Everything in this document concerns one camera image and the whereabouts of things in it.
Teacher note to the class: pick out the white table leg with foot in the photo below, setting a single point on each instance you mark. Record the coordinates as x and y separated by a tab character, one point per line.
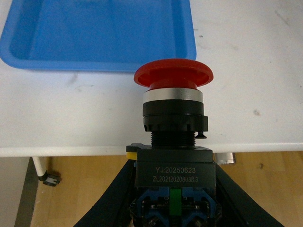
42	173

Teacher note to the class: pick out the blue plastic tray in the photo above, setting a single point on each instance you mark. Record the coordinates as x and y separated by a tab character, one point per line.
101	35

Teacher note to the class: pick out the red emergency stop button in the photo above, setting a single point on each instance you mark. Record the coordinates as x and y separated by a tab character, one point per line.
175	182

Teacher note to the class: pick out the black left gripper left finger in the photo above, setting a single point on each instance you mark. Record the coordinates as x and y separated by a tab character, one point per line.
112	209

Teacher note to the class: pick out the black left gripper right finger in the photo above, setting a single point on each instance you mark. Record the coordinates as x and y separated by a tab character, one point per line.
238	209

